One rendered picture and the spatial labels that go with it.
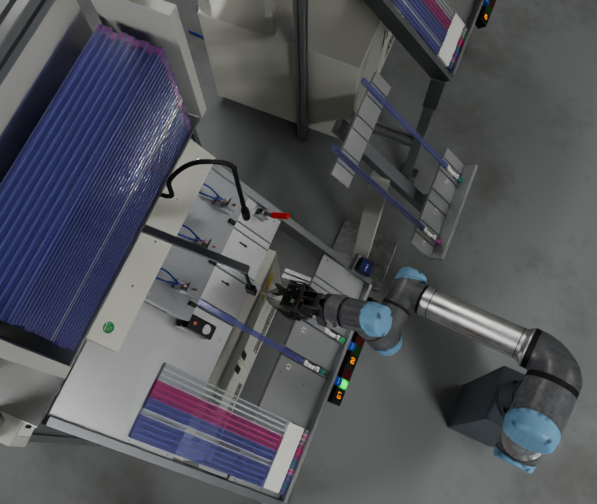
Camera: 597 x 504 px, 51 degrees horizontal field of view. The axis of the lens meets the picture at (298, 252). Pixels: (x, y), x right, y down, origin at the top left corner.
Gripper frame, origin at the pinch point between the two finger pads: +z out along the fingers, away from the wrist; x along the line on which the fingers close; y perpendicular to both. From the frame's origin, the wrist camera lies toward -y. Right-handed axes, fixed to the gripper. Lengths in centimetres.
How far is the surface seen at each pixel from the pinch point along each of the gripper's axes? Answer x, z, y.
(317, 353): 6.9, -4.2, -22.4
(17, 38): 1, -25, 96
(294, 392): 19.6, -3.7, -20.0
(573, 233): -95, -30, -130
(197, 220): -4.5, 2.8, 32.6
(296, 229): -19.3, 0.5, 2.2
